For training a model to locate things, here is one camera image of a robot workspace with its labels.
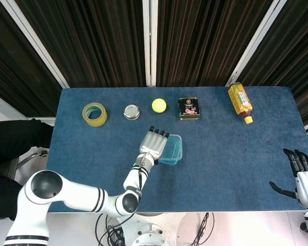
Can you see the clear plastic container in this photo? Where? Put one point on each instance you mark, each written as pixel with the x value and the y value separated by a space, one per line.
pixel 181 147

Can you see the round silver tin can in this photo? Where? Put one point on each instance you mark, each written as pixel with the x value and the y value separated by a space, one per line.
pixel 131 111

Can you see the dark pleated curtain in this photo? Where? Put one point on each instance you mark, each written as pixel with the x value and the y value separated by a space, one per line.
pixel 202 43
pixel 297 51
pixel 92 43
pixel 12 71

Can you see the person in black clothes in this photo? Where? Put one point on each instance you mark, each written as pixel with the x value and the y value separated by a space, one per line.
pixel 12 135

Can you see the white frame post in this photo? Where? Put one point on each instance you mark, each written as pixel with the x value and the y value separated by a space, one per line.
pixel 38 46
pixel 254 43
pixel 150 41

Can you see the yellow packing tape roll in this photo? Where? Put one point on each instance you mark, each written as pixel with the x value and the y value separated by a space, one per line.
pixel 101 120

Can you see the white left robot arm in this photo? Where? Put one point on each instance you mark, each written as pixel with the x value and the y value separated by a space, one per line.
pixel 74 196

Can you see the metal chair armrest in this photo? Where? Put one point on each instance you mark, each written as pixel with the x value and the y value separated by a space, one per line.
pixel 30 156

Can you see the yellow-green tennis ball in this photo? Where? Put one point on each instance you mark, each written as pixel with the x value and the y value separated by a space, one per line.
pixel 159 105

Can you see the grey round robot base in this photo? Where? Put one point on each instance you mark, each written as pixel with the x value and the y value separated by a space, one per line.
pixel 151 237

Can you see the black luncheon meat can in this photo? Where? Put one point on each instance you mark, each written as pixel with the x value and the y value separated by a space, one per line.
pixel 190 109

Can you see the blue table mat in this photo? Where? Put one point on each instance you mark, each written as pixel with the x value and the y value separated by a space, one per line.
pixel 220 166

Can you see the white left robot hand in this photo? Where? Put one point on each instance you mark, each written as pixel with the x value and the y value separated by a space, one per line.
pixel 152 144

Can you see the blue container lid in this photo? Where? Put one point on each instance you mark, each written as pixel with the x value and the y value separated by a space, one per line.
pixel 173 151

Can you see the tea bottle with yellow cap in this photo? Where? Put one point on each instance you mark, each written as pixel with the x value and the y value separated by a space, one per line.
pixel 240 101

